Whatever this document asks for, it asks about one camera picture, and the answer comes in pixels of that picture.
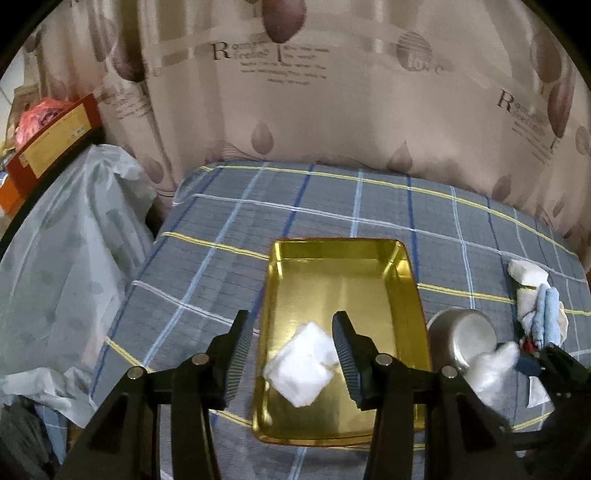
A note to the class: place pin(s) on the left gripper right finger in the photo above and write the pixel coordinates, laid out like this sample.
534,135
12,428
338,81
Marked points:
464,438

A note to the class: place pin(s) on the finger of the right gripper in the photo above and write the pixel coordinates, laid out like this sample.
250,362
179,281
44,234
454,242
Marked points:
565,379
526,364

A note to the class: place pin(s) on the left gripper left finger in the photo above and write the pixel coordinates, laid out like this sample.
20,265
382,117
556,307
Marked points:
121,441

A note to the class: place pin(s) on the red satin cloth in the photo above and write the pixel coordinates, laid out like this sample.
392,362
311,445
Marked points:
528,346

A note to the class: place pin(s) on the light blue towel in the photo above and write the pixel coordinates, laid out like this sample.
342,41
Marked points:
545,327

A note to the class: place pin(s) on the white fluffy cloth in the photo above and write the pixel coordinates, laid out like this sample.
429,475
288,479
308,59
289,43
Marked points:
526,301

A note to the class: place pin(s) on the white cotton pad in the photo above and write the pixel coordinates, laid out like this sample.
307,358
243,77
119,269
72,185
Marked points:
303,366

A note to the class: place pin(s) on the white foam block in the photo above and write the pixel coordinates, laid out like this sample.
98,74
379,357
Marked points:
527,273

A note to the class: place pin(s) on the stainless steel bowl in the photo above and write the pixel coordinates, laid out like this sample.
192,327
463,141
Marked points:
457,336

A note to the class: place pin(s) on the gold toffee tin box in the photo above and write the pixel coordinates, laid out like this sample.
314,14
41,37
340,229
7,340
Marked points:
346,302

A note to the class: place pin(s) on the grey plaid bed sheet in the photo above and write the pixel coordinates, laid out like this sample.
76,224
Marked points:
210,258

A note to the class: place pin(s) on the beige leaf-print curtain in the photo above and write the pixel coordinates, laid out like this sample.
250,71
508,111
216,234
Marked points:
480,95

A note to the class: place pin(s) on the yellow red carton box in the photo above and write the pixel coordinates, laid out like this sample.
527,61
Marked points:
70,128

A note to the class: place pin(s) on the red plastic bag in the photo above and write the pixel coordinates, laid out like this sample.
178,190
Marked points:
34,119

